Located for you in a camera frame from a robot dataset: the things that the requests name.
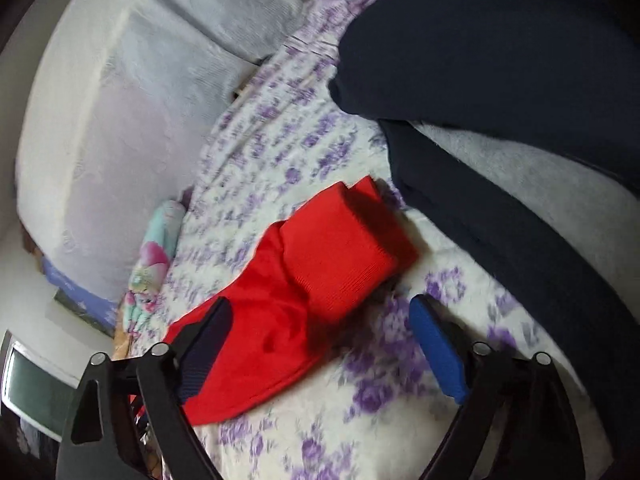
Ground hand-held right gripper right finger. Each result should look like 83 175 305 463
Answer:
409 293 587 480

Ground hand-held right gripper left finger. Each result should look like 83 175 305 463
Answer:
55 297 234 480

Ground red pants with blue stripes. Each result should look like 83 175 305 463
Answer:
132 176 420 426

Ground navy pants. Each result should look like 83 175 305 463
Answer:
327 0 640 422

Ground folded teal pink floral quilt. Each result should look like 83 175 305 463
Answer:
122 200 187 334

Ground purple floral bed sheet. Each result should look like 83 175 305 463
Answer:
115 0 617 480

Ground blue printed board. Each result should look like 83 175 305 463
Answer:
41 257 122 337

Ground grey framed screen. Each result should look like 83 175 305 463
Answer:
0 330 77 444

